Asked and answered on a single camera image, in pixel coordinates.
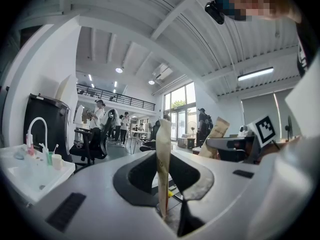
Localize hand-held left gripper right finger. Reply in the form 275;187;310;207
171;150;262;240

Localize cream plastic cup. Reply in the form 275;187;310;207
51;153;65;171

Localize kraft paper wrapper piece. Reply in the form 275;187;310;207
198;116;231;160

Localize grey roller blind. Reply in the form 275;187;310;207
241;88;301;138

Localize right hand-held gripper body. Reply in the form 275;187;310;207
237;115;278;164

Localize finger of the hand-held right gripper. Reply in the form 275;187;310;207
205;136;253;151

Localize black standing fan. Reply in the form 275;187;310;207
284;115;294;142

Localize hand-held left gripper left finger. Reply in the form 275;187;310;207
24;150;177;240

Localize white side table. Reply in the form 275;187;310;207
0;143;76;205

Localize long tube ceiling lamp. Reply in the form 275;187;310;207
237;67;275;82

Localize person's black t-shirt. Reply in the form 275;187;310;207
296;21;318;78

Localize black balcony railing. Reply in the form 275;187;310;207
76;83;156;112

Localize cardboard box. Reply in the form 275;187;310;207
177;133;197;149

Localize white frame table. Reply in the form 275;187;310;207
126;129;152;155

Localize white foam board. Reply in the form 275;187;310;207
55;74;79;102

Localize black wheeled equipment cabinet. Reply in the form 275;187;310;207
23;93;71;163

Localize white curved faucet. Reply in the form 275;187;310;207
26;117;48;147

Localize white cloth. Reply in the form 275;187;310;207
99;108;121;130

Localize ceiling air conditioner unit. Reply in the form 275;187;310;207
152;63;174;81

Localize person's right forearm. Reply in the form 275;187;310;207
264;135;301;157

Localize large glass window wall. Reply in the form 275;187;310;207
163;81;198;142

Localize white standing fan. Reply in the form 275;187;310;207
187;120;198;140

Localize black head-worn camera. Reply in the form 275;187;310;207
204;0;226;25

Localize black office chair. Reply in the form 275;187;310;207
69;108;118;167
139;120;161;153

